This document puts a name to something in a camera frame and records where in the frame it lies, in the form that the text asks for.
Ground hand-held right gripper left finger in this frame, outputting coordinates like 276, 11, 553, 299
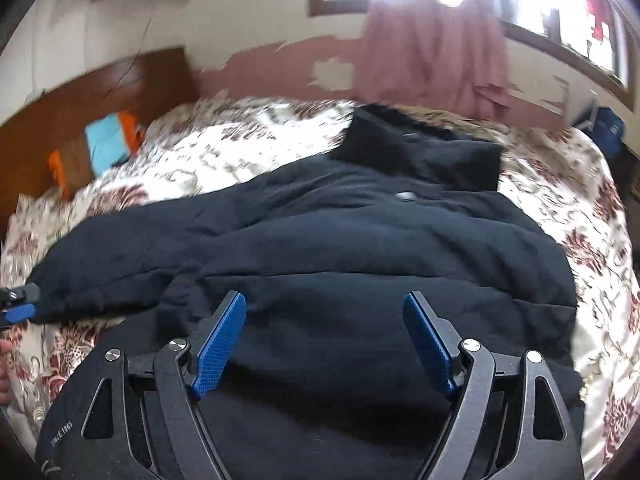
77, 290, 248, 480

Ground floral bedspread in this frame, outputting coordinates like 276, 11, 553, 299
0, 94, 640, 480

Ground person's left hand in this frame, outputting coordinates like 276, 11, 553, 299
0, 339, 15, 407

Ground white rack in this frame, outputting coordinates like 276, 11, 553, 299
570, 91, 605, 130

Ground pink curtain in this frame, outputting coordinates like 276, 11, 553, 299
352, 0, 513, 122

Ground wooden headboard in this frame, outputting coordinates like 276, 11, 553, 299
0, 46, 201, 241

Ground wooden framed window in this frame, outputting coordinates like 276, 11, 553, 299
307, 0, 633, 108

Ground red hanging garment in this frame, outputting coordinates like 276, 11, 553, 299
585, 0, 615, 42

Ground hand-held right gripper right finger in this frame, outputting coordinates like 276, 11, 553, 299
402, 290, 586, 480

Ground light blue cloth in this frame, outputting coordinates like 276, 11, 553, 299
84, 112, 133, 178

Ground blue bag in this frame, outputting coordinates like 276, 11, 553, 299
594, 105, 629, 162

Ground thin black cable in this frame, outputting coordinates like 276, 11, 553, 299
106, 6, 157, 97

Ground orange cloth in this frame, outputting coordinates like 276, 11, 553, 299
47, 149, 75, 202
117, 111, 147, 156

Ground black padded jacket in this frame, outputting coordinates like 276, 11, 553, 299
30, 102, 586, 480

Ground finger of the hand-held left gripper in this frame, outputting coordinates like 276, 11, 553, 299
0, 282, 42, 307
0, 302, 37, 330

